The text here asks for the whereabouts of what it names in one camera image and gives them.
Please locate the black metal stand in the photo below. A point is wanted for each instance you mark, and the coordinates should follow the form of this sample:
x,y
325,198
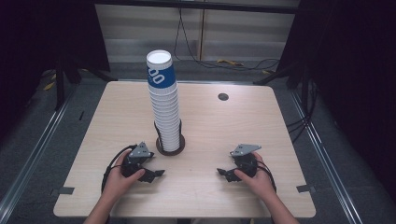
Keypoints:
x,y
59,84
280,74

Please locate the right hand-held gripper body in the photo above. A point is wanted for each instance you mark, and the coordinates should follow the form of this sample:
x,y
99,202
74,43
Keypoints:
x,y
244,149

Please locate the stack of nested paper cups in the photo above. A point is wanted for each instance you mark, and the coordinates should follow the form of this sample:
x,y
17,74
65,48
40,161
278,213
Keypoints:
x,y
166,118

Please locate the yellow floor tape strip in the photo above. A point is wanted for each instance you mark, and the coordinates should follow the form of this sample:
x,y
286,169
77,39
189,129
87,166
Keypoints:
x,y
229,62
49,86

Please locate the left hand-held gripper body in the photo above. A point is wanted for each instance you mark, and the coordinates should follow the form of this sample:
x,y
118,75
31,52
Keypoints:
x,y
138,151

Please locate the person's right hand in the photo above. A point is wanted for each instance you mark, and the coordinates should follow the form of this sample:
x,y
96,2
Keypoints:
x,y
260,182

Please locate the dark curtain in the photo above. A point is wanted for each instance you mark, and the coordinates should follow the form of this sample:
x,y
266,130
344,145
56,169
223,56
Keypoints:
x,y
351,77
37,40

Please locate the metal floor rail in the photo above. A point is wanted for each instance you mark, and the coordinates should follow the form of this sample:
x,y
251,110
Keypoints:
x,y
323,152
34,155

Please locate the dark round cup holder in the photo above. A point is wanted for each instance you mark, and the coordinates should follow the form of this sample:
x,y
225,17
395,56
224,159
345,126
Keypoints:
x,y
170,152

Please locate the round grey table grommet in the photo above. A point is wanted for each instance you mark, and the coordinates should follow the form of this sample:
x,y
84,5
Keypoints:
x,y
223,96

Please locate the black overhead bar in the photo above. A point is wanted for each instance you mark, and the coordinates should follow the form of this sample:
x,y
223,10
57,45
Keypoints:
x,y
199,5

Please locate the person's left hand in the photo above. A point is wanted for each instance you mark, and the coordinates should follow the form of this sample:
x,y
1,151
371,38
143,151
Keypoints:
x,y
120,183

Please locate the grey floor tape piece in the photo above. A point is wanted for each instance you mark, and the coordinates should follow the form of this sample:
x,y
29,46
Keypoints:
x,y
304,188
66,190

